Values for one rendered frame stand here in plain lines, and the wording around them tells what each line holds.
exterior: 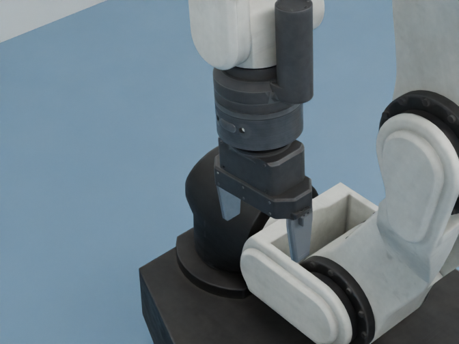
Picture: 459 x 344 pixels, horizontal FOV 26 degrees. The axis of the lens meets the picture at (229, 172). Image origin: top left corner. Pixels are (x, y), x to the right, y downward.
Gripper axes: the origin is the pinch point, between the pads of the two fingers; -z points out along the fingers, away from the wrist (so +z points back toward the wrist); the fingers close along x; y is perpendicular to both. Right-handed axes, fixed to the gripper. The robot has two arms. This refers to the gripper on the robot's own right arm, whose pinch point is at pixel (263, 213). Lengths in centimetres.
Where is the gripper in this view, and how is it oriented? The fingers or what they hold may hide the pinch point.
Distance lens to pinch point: 107.1
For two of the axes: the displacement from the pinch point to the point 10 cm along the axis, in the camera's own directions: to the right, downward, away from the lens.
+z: -0.5, -8.3, -5.6
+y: 7.3, -4.1, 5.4
